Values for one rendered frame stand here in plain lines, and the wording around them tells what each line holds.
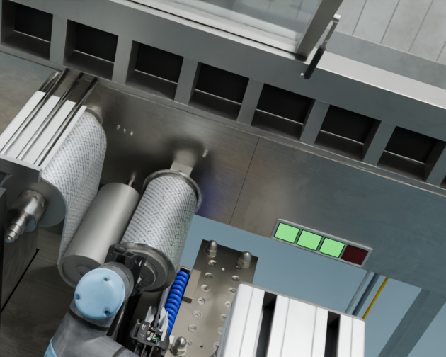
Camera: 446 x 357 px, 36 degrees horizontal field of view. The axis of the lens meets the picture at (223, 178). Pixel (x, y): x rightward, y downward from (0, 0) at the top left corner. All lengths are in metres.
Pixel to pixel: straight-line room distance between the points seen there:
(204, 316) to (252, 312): 1.28
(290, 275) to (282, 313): 2.89
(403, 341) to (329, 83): 1.03
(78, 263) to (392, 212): 0.74
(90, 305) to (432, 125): 0.84
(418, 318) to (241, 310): 1.77
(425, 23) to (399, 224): 1.82
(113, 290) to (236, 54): 0.63
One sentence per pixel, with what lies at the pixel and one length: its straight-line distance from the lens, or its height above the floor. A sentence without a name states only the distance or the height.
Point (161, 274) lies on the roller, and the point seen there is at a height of 1.26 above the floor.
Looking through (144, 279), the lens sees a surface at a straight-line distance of 1.50.
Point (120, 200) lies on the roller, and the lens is 1.66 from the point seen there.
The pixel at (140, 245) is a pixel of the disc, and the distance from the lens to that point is 1.46.
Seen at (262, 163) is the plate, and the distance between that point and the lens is 1.66.
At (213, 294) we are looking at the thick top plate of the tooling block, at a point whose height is 1.03.
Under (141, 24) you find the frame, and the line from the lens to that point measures 1.55.
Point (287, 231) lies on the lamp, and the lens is 1.77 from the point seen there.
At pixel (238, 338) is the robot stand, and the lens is 0.45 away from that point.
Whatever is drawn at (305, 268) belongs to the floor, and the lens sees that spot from 3.42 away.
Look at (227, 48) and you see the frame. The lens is 1.52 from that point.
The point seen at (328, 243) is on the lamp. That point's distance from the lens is 1.78.
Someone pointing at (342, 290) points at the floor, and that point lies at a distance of 3.40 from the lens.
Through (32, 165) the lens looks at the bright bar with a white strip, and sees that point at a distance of 1.39.
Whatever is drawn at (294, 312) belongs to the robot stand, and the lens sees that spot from 0.47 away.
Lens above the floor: 2.38
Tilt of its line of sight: 40 degrees down
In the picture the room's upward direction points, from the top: 17 degrees clockwise
